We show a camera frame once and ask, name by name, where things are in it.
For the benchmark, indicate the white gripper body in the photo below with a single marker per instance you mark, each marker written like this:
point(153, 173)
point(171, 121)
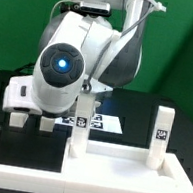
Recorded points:
point(17, 96)

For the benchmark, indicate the white desk top tray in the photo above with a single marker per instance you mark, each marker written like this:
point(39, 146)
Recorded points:
point(113, 168)

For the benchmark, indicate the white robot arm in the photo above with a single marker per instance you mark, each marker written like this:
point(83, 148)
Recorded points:
point(90, 45)

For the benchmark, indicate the fiducial marker sheet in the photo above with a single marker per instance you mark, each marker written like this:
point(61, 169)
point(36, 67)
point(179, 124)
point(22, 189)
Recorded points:
point(98, 122)

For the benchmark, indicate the white U-shaped obstacle frame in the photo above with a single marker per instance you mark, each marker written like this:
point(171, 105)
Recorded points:
point(29, 180)

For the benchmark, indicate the grey camera on mount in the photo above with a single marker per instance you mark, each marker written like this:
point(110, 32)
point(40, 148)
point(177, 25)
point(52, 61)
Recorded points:
point(95, 8)

